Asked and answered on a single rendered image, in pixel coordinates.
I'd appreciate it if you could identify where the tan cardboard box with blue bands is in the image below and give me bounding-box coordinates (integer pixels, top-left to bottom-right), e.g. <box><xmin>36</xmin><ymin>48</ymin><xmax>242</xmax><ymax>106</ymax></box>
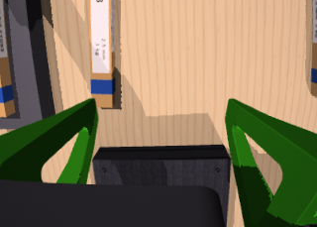
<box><xmin>88</xmin><ymin>0</ymin><xmax>116</xmax><ymax>108</ymax></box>

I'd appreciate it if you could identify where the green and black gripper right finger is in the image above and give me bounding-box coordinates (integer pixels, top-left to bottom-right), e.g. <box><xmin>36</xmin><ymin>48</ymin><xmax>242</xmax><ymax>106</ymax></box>
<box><xmin>225</xmin><ymin>98</ymin><xmax>317</xmax><ymax>227</ymax></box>

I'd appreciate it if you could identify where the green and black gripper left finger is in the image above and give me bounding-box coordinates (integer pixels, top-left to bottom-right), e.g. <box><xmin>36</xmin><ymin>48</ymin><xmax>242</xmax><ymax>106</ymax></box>
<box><xmin>0</xmin><ymin>98</ymin><xmax>98</xmax><ymax>184</ymax></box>

